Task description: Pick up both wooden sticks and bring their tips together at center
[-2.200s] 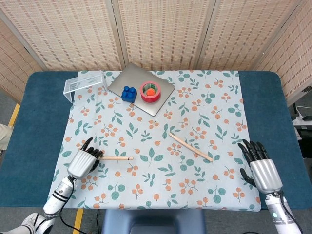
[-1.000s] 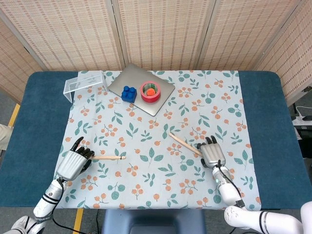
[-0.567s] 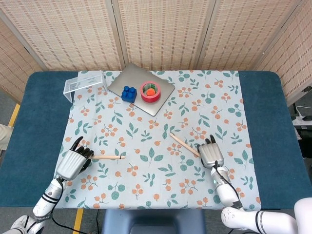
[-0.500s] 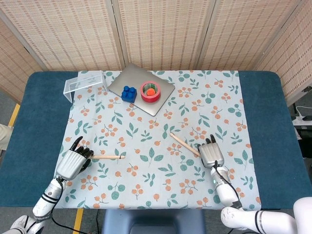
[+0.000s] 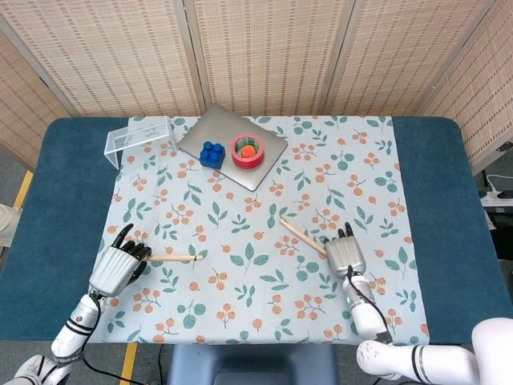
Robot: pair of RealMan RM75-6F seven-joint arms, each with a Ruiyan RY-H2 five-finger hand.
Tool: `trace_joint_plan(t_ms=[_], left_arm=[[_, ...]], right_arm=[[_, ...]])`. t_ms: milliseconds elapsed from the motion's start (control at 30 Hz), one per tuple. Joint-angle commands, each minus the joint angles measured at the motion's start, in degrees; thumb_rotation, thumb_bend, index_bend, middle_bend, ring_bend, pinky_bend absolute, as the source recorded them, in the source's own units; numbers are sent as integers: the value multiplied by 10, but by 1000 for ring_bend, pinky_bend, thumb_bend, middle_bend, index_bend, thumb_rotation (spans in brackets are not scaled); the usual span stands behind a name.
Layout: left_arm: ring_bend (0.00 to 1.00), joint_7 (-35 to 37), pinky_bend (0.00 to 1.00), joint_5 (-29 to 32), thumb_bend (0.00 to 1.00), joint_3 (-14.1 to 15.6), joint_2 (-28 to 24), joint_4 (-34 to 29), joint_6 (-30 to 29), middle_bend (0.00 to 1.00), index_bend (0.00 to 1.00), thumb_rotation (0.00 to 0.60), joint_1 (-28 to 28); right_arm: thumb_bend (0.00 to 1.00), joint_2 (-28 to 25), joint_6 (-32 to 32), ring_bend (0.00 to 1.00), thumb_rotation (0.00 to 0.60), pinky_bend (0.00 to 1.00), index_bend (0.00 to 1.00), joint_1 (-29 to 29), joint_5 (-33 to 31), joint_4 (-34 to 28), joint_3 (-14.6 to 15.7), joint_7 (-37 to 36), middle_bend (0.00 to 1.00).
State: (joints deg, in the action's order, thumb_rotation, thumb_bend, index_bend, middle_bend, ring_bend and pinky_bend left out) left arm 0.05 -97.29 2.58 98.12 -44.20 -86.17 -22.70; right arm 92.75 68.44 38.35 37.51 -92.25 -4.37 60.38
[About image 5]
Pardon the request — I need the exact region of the floral leaf print tablecloth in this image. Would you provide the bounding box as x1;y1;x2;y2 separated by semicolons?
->
86;115;430;347

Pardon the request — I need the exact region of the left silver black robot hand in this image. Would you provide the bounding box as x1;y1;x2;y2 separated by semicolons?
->
88;223;153;298

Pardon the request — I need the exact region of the white power strip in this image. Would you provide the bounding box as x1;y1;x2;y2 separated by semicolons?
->
479;191;513;208

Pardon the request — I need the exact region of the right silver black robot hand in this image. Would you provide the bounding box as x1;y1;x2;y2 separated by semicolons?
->
323;222;368;278

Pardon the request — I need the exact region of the red tape roll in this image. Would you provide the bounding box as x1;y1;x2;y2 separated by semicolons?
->
230;132;266;170

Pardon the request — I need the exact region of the bamboo folding screen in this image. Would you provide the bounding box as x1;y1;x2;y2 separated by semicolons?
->
0;0;513;177

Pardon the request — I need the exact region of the blue toy building brick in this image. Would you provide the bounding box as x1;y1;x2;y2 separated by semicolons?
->
199;140;226;171

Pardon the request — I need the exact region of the wooden stick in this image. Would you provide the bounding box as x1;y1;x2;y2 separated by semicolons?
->
143;253;204;263
279;218;328;256

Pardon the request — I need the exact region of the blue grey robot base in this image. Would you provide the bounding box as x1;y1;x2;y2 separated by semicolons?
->
166;343;340;385

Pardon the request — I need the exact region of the white power cable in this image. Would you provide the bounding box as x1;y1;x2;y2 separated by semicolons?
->
483;174;513;194

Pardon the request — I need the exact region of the silver closed laptop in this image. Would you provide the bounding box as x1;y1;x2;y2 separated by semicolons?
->
176;103;289;193

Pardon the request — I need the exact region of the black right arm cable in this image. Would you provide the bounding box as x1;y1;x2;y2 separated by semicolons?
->
346;265;394;345

